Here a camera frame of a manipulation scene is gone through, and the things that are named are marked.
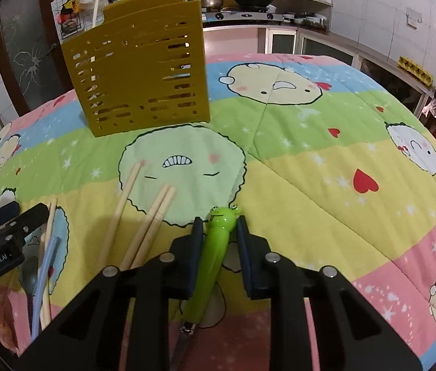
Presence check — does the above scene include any yellow egg carton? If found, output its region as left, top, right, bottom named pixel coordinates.
left=397, top=56, right=434, bottom=86

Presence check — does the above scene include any printed cartoon blanket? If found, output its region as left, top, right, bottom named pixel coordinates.
left=0, top=52, right=436, bottom=371

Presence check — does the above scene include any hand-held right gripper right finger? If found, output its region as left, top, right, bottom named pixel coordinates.
left=237, top=214, right=423, bottom=371

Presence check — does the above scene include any corner wall shelf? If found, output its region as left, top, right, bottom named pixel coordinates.
left=254, top=0, right=335, bottom=32

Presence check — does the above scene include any green utensil handle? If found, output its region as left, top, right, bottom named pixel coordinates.
left=169, top=205, right=242, bottom=371

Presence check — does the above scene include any stack of bowls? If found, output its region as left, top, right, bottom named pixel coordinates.
left=284, top=12, right=327, bottom=31

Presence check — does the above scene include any black wok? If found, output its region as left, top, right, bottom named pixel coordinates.
left=232, top=0, right=275, bottom=11

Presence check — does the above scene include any yellow plastic utensil holder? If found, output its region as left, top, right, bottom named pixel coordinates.
left=61, top=0, right=212, bottom=138

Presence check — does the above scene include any frosted glass wooden door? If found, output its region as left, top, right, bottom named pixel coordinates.
left=0, top=0, right=76, bottom=117

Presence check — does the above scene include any white wall socket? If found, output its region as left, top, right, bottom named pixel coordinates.
left=406, top=6, right=424, bottom=28

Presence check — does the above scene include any person's left hand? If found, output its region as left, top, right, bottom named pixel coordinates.
left=0, top=283, right=20, bottom=356

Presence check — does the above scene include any wire basket with bags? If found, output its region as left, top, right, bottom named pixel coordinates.
left=56, top=0, right=83, bottom=40

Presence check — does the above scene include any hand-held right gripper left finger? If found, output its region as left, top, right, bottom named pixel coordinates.
left=19, top=216, right=205, bottom=371

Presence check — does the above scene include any steel gas stove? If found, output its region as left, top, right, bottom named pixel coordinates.
left=202, top=8, right=285, bottom=24

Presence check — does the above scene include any grey spoon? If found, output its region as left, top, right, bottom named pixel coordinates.
left=18, top=255, right=45, bottom=333

